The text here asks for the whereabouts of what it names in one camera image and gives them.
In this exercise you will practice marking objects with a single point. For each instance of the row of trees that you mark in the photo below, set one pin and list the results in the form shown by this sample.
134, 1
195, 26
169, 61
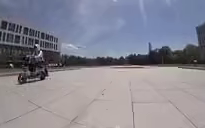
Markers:
140, 58

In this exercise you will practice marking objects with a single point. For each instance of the pale stone slab plaza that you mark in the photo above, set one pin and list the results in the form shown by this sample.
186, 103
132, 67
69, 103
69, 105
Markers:
123, 96

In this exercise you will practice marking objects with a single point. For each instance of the long white office building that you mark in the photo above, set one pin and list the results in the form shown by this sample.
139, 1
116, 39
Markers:
13, 35

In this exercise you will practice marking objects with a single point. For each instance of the low dark kerb wall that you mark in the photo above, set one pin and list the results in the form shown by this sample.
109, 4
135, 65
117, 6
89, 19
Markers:
10, 71

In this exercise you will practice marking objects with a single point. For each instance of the motor scooter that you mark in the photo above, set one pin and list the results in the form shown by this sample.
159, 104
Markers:
31, 74

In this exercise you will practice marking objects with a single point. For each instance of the person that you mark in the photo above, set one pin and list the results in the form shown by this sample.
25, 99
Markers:
37, 55

